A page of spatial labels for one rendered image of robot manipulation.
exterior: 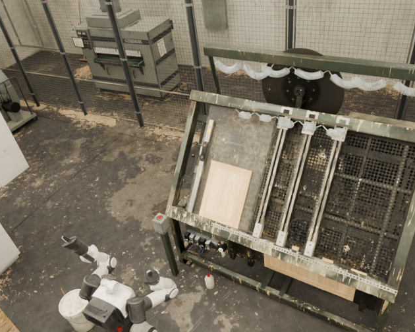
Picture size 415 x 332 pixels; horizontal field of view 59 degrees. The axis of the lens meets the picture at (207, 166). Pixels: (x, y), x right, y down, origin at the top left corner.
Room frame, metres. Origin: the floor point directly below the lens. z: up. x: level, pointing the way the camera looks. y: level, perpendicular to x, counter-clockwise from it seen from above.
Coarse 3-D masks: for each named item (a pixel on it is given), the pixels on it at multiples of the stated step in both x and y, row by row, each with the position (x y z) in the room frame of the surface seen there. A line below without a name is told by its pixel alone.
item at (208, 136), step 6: (210, 120) 3.14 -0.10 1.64; (210, 126) 3.10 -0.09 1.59; (210, 132) 3.06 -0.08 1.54; (210, 138) 3.04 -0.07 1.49; (204, 162) 2.92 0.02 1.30; (198, 168) 2.90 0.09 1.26; (198, 174) 2.86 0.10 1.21; (198, 180) 2.81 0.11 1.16; (198, 186) 2.79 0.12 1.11; (192, 192) 2.77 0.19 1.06; (192, 198) 2.73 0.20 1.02; (192, 204) 2.69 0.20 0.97; (192, 210) 2.66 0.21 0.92
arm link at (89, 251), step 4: (88, 248) 1.82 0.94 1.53; (92, 248) 1.81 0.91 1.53; (96, 248) 1.84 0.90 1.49; (84, 252) 1.77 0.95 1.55; (88, 252) 1.78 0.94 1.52; (92, 252) 1.79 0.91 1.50; (96, 252) 1.80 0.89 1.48; (84, 256) 1.74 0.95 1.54; (88, 256) 1.75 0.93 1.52; (88, 260) 1.74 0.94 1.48; (92, 260) 1.75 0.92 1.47
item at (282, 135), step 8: (280, 120) 2.65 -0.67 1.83; (288, 120) 2.70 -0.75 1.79; (280, 128) 2.72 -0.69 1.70; (288, 128) 2.72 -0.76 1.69; (280, 136) 2.68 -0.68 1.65; (280, 144) 2.66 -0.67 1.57; (280, 152) 2.58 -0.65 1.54; (272, 160) 2.57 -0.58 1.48; (280, 160) 2.58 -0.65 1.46; (272, 168) 2.53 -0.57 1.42; (272, 176) 2.48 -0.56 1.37; (272, 184) 2.43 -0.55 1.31; (264, 192) 2.42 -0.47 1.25; (272, 192) 2.43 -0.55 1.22; (264, 200) 2.38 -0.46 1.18; (264, 208) 2.33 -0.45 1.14; (264, 216) 2.29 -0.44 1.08; (256, 224) 2.27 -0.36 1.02; (264, 224) 2.28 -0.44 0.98; (256, 232) 2.22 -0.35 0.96
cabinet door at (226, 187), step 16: (208, 176) 2.81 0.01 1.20; (224, 176) 2.74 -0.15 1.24; (240, 176) 2.66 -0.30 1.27; (208, 192) 2.71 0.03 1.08; (224, 192) 2.64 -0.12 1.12; (240, 192) 2.56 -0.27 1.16; (208, 208) 2.61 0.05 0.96; (224, 208) 2.54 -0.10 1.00; (240, 208) 2.46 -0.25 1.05; (224, 224) 2.44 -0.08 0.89
